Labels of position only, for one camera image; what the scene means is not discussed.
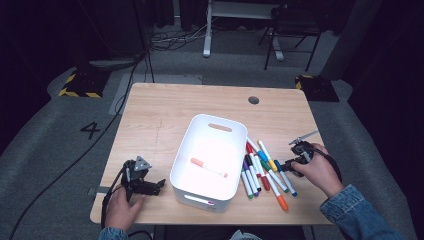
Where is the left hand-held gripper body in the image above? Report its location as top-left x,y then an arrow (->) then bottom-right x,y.
120,155 -> 158,203

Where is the salmon capped marker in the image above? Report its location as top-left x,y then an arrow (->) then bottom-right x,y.
190,157 -> 229,179

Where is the orange capped marker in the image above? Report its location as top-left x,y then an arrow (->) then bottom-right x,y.
264,171 -> 290,212

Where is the bundle of floor cables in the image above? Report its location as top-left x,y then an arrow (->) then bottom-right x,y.
149,19 -> 208,52

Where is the white plastic storage bin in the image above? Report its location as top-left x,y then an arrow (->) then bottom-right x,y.
169,113 -> 249,214

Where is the light blue capped marker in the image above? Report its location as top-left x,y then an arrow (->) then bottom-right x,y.
247,135 -> 270,163

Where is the bright red capped marker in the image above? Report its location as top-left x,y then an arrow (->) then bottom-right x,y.
245,142 -> 263,179

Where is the person's right hand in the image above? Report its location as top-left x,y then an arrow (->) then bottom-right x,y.
291,142 -> 345,200

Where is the light green capped marker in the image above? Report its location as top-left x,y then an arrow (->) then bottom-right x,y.
240,170 -> 255,200

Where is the yellow capped marker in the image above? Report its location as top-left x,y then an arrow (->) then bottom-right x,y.
258,139 -> 279,173

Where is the black capped marker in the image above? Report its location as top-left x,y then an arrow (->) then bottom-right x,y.
244,153 -> 263,193

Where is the person's light clothing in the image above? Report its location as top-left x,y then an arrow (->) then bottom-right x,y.
227,228 -> 264,240

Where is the dark blue capped marker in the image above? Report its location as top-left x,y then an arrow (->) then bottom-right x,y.
275,159 -> 299,197

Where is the dark green capped marker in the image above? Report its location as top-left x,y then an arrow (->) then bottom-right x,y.
259,159 -> 290,194

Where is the long black floor cable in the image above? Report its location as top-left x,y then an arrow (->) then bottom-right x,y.
8,49 -> 149,240

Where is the black metal chair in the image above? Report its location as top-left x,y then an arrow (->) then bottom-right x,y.
258,3 -> 324,73

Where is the black base with yellow stripes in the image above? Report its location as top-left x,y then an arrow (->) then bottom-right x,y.
58,68 -> 112,99
294,74 -> 340,103

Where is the white desk frame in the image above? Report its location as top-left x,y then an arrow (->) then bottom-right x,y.
202,0 -> 286,62

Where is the person's left hand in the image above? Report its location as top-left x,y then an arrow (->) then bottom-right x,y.
104,184 -> 148,232

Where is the black stand pole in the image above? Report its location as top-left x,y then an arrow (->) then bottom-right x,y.
132,0 -> 156,84

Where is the dark red capped marker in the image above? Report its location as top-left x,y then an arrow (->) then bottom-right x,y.
253,153 -> 271,192

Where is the grey stand base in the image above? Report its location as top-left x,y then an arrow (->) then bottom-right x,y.
88,57 -> 138,71

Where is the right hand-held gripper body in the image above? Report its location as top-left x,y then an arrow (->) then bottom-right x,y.
288,129 -> 320,167

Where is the grey tape strip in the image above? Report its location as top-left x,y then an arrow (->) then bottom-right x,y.
88,185 -> 112,196

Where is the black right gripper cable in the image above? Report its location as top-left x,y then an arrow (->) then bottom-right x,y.
311,147 -> 344,184

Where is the pile of coloured markers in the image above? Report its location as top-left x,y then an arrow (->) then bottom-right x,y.
240,135 -> 299,212

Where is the purple capped marker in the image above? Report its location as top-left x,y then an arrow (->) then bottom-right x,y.
242,159 -> 260,197

